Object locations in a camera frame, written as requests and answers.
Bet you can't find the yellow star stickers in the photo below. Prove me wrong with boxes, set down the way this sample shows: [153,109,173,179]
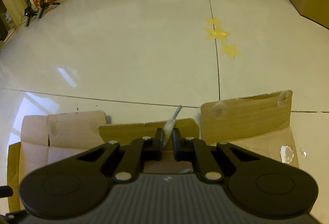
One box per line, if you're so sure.
[205,17,243,60]

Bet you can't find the flattened brown cardboard sheet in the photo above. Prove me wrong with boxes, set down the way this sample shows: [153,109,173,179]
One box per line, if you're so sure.
[1,90,299,212]

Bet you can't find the grey shoelace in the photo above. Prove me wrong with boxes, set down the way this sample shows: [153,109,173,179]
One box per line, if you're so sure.
[162,104,194,175]

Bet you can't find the black tripod stand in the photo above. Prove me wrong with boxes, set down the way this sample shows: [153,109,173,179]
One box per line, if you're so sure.
[23,0,60,27]

